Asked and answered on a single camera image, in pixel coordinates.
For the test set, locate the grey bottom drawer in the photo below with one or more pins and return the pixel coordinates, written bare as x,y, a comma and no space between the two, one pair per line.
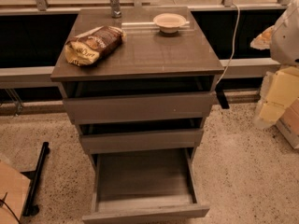
144,186

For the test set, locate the black metal bar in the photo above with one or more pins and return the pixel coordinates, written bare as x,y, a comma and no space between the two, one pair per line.
31,209

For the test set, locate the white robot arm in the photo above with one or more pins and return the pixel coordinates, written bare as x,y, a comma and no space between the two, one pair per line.
284,46

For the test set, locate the grey top drawer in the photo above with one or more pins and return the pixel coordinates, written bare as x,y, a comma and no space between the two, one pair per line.
125,100

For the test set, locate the grey middle drawer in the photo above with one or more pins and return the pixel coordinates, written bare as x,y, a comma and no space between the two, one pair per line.
141,135

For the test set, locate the cardboard box right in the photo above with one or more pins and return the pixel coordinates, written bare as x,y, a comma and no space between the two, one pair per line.
288,124

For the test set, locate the grey drawer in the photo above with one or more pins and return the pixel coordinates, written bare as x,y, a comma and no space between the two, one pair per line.
141,135
144,186
125,100

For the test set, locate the grey drawer cabinet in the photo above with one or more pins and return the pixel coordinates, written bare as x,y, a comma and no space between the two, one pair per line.
146,52

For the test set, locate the brown yellow chip bag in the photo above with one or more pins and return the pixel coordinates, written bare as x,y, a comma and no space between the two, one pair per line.
91,46

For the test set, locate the white paper bowl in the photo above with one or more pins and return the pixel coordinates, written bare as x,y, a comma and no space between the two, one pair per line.
169,23

